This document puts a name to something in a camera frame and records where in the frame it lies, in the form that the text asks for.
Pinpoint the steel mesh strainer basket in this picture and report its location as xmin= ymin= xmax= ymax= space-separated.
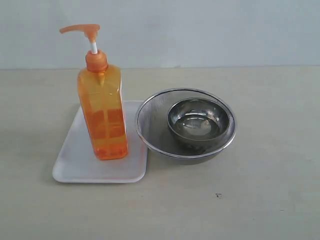
xmin=135 ymin=88 xmax=237 ymax=165

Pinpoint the white rectangular tray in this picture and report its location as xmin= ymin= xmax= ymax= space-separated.
xmin=52 ymin=100 xmax=148 ymax=184

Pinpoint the orange pump soap bottle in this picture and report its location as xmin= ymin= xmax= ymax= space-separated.
xmin=59 ymin=24 xmax=129 ymax=160

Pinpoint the small stainless steel bowl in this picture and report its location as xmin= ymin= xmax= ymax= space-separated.
xmin=167 ymin=97 xmax=231 ymax=148

